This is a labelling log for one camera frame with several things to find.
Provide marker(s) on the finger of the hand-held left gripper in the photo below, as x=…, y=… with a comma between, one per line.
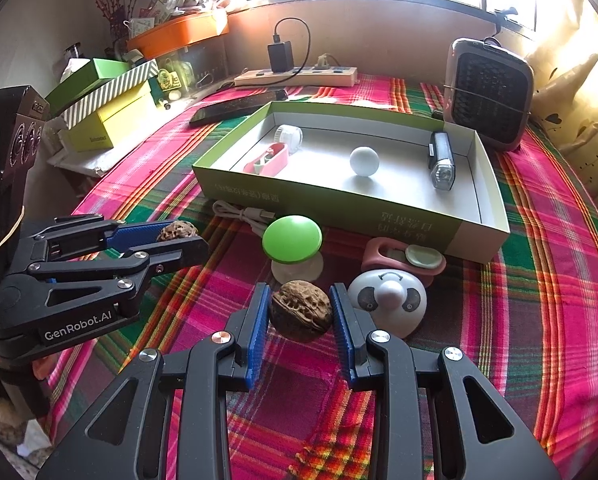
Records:
x=129, y=232
x=179, y=255

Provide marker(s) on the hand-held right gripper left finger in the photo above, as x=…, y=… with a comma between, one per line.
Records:
x=256, y=340

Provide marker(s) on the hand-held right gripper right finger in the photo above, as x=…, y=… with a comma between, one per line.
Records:
x=344, y=340

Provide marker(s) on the brown walnut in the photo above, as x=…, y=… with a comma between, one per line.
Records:
x=179, y=231
x=299, y=310

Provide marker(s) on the white panda gadget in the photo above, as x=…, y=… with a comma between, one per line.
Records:
x=389, y=310

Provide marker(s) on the pink green oval gadget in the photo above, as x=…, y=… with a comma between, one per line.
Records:
x=379, y=255

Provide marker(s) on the green white mushroom lamp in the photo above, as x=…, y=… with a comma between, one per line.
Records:
x=291, y=237

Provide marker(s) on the pink plastic case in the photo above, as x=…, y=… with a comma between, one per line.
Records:
x=274, y=162

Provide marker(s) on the green white cardboard box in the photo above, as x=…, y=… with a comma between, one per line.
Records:
x=329, y=205

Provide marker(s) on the white round puck light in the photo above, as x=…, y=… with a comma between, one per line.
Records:
x=288, y=136

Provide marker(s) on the white ball knob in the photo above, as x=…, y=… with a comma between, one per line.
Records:
x=364, y=161

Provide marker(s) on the black bike light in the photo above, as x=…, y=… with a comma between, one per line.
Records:
x=441, y=160

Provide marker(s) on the person's left hand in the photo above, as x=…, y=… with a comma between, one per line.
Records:
x=41, y=370

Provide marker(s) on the tan rubber band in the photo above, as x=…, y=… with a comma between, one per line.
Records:
x=14, y=231

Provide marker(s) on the yellow cardboard box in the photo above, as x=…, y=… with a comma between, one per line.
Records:
x=119, y=120

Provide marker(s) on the white tissue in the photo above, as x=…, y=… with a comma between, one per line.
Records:
x=74, y=67

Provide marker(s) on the glass jar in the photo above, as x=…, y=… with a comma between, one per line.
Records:
x=73, y=51

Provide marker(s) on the black phone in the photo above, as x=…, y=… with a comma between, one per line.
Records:
x=229, y=110

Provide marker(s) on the small yellow green packet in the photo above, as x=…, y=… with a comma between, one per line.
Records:
x=171, y=80

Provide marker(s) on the red twig branches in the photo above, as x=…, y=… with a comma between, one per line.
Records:
x=114, y=10

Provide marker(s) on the pink green plaid cloth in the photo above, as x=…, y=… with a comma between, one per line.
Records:
x=529, y=310

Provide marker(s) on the orange tray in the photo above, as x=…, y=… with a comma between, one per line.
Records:
x=179, y=35

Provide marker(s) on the black power adapter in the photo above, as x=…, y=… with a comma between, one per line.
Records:
x=280, y=57

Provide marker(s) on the beige power strip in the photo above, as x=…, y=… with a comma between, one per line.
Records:
x=329, y=77

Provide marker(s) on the white plug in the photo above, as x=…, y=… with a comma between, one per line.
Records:
x=321, y=61

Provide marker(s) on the grey fan heater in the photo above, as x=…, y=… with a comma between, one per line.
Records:
x=484, y=95

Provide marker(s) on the cream heart print curtain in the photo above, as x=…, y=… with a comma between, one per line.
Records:
x=574, y=110

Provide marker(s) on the black window latch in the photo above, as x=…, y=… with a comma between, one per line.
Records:
x=506, y=12

